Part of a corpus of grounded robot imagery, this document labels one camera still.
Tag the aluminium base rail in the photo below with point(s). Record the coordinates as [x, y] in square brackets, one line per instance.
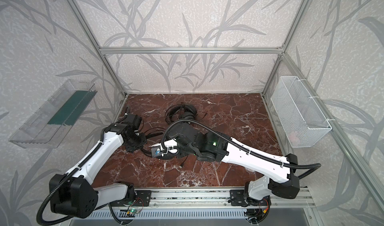
[215, 198]

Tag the white wire mesh basket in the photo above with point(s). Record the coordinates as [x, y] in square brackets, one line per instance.
[301, 118]

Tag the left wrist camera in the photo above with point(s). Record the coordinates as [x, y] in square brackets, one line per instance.
[132, 120]

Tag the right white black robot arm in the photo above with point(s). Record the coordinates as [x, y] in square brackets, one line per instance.
[265, 186]

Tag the clear plastic wall bin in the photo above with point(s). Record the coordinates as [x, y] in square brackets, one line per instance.
[49, 125]

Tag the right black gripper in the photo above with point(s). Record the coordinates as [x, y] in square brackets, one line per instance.
[167, 152]

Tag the black mounting plate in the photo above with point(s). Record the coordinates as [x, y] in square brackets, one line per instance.
[142, 199]
[238, 198]

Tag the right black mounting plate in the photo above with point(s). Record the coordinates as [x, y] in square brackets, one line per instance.
[238, 198]

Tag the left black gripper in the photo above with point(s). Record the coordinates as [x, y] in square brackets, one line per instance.
[139, 139]

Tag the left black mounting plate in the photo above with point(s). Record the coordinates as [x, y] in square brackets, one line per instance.
[142, 199]

